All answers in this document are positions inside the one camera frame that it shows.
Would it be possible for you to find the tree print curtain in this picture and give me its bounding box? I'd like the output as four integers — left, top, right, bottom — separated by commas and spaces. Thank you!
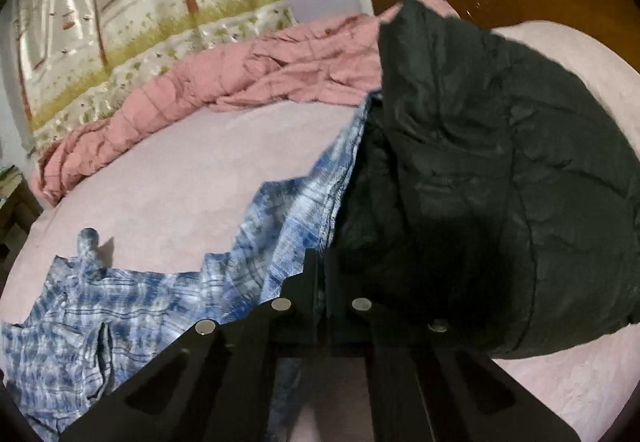
10, 0, 301, 149

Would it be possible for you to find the pink quilt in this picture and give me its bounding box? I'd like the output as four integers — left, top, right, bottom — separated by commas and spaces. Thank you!
30, 0, 462, 208

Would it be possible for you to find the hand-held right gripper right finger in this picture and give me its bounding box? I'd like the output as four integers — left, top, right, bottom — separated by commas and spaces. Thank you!
326, 256, 583, 442

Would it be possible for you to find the pink pillow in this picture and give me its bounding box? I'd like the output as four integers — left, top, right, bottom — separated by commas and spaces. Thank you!
492, 20, 640, 150

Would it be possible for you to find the black quilted jacket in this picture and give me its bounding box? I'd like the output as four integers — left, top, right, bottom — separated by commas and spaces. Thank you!
332, 0, 640, 359

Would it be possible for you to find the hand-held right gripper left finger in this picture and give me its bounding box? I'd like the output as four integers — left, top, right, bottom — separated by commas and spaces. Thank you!
60, 249, 327, 442

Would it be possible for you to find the blue plaid shirt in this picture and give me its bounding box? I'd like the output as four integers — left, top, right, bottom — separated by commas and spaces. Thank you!
0, 95, 387, 442

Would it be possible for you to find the wooden side table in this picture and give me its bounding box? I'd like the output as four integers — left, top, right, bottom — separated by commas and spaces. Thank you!
0, 165, 44, 269

